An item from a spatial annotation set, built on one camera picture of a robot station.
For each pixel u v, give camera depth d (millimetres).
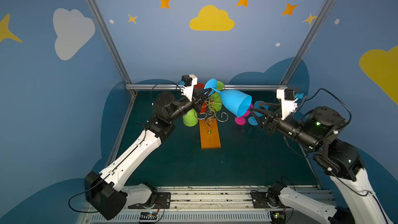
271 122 436
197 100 538
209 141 936
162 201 736
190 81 511
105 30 846
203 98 555
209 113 820
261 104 531
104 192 370
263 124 464
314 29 850
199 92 573
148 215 729
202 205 735
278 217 733
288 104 423
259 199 749
